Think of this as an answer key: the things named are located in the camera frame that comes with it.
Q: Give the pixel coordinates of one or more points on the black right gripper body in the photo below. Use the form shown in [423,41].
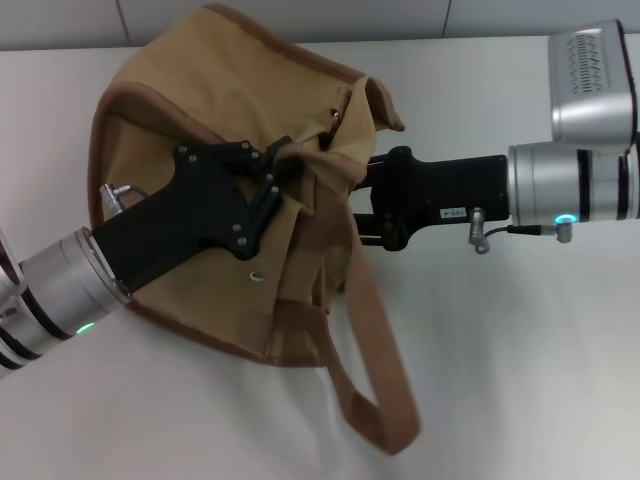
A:
[450,190]

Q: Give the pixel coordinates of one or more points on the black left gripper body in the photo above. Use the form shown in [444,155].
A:
[200,205]

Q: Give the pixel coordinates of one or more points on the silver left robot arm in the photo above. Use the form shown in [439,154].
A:
[60,285]

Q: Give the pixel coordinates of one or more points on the small metal bag fitting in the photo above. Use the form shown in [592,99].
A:
[334,115]

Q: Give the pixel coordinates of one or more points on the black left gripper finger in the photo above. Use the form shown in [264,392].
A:
[270,157]
[272,200]

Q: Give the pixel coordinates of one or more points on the khaki canvas food bag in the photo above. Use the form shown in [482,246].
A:
[200,90]

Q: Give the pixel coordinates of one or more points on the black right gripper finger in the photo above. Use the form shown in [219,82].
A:
[370,218]
[376,161]

